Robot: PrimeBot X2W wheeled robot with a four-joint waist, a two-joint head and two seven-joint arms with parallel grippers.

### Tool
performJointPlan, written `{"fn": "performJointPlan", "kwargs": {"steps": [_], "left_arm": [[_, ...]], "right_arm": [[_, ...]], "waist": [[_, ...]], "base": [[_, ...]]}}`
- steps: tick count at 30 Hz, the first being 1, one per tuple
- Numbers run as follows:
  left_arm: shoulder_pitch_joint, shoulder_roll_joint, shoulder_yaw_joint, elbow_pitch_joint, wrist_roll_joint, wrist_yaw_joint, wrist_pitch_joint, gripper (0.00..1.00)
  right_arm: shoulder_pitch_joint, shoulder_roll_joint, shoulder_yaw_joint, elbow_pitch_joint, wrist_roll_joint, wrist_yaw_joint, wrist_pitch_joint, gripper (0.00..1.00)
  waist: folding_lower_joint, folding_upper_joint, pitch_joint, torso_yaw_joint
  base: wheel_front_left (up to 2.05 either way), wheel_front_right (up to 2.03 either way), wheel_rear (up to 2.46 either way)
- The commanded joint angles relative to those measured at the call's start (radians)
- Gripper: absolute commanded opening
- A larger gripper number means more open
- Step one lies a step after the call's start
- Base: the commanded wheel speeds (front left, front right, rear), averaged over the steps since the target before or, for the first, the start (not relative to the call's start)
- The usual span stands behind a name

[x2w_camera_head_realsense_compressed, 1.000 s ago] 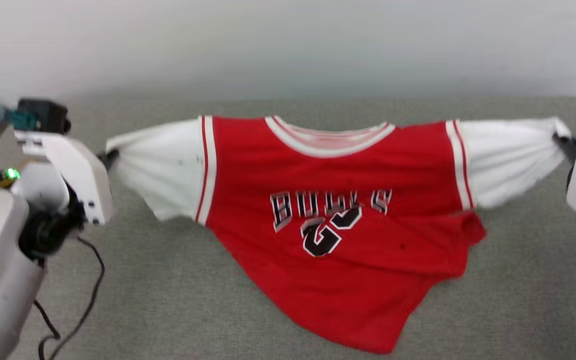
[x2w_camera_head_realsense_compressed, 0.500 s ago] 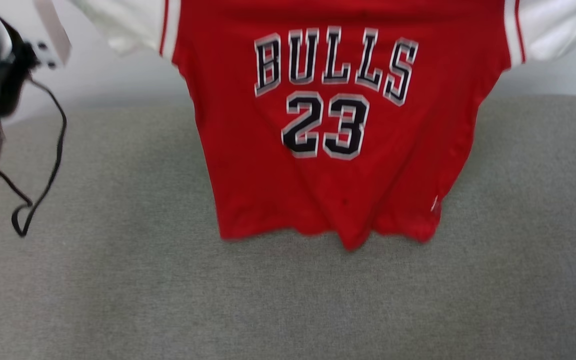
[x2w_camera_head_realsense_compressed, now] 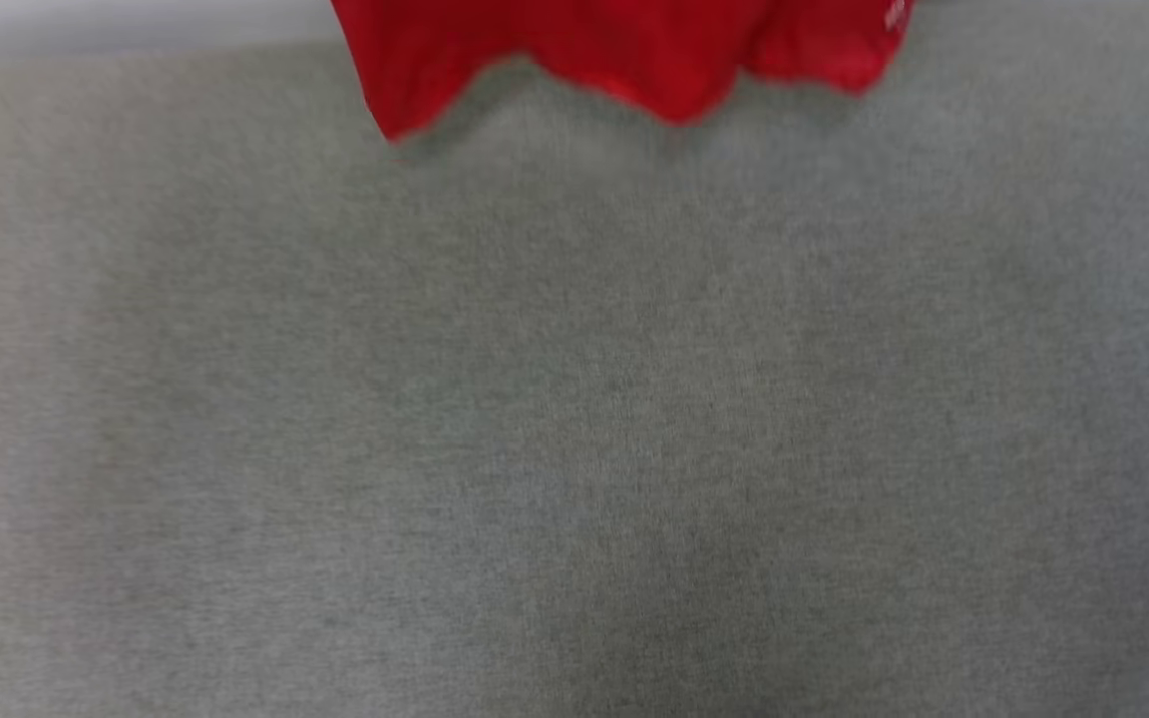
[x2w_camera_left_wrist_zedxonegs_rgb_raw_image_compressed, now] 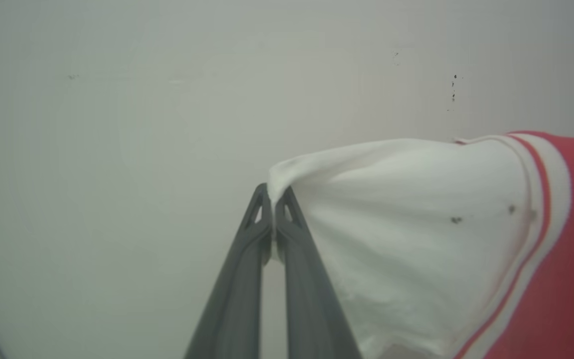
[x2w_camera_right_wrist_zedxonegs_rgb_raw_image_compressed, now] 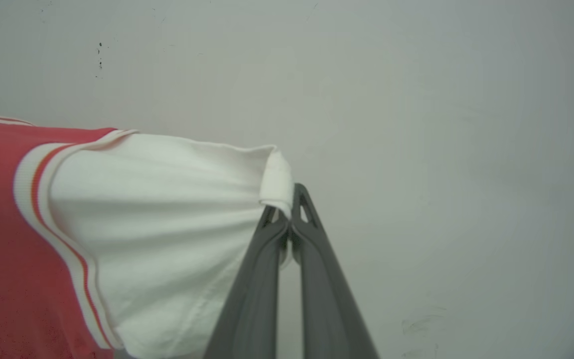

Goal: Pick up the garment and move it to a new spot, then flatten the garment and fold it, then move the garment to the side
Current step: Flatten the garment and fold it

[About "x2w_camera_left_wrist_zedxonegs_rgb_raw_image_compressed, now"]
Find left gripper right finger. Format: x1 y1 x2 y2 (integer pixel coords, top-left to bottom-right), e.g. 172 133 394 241
273 186 363 359

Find red shorts with white stripes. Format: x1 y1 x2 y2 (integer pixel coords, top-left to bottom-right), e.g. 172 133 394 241
267 131 574 359

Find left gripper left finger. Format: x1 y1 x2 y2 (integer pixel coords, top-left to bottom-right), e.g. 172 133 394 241
183 182 274 359

